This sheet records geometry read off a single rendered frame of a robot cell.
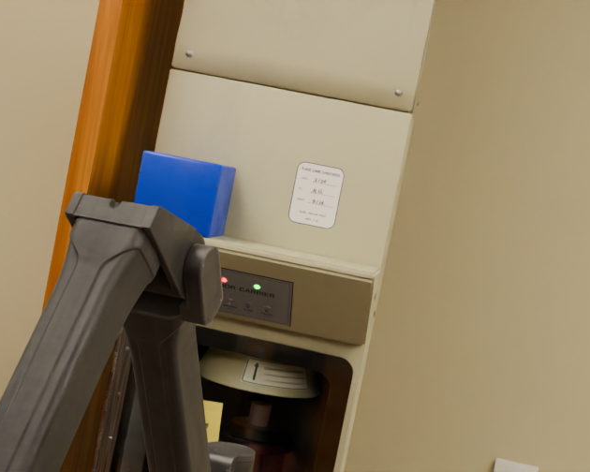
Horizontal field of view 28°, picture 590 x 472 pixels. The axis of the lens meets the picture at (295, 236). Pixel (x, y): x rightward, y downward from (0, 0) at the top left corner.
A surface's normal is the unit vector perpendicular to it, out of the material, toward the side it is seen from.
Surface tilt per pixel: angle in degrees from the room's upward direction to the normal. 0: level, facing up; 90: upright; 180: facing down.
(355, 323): 135
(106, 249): 56
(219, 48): 90
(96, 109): 90
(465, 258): 90
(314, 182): 90
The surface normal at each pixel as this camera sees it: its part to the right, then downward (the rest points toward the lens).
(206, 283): 0.94, 0.17
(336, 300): -0.22, 0.71
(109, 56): -0.13, 0.03
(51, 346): -0.16, -0.55
